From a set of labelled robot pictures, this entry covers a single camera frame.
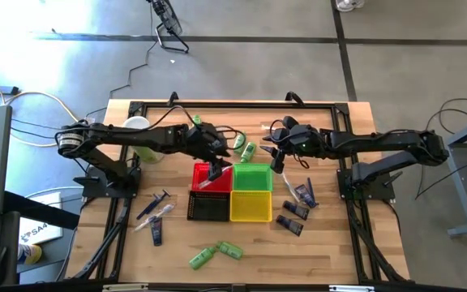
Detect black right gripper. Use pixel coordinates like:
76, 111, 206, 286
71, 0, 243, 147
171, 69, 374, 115
259, 124, 331, 174

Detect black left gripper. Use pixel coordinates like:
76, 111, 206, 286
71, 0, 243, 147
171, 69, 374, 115
184, 122, 231, 183

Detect blue disposable razor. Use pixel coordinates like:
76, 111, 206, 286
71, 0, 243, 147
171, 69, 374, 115
144, 189, 173, 214
306, 177, 319, 206
135, 193, 162, 221

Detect dark blue toothpaste tube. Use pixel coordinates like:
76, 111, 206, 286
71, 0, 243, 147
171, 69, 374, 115
293, 184, 319, 209
281, 200, 311, 221
151, 217, 164, 247
275, 214, 304, 238

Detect red plastic basket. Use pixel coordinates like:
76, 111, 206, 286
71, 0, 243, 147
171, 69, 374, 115
191, 162, 234, 194

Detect green plastic basket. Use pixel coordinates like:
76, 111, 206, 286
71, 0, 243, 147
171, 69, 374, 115
232, 162, 274, 193

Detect black plastic basket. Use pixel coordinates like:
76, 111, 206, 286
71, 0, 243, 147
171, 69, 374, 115
186, 190, 231, 223

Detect yellow plastic basket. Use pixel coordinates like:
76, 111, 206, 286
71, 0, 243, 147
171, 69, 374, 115
229, 190, 274, 223

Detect green wipes canister white lid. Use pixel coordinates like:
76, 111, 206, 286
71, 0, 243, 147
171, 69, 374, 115
122, 116, 165, 164

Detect black rig crossbar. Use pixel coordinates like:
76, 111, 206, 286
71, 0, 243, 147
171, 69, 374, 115
0, 279, 467, 292

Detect black floor fan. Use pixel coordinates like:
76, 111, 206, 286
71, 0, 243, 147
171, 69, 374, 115
146, 0, 191, 55

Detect black desk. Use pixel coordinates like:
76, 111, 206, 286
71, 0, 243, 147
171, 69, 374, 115
0, 190, 81, 287

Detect white printed box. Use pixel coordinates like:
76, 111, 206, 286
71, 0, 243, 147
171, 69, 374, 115
17, 191, 64, 247

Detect yellow and blue pouch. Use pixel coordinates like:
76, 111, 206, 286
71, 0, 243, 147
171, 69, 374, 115
16, 242, 43, 265

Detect black aluminium table frame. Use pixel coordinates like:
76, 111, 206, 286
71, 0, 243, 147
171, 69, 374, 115
66, 99, 415, 285

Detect black fan cable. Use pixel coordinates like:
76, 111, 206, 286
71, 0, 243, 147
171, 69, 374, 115
82, 38, 157, 121

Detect cream extension cable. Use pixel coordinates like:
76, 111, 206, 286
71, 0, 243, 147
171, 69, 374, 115
0, 67, 81, 147

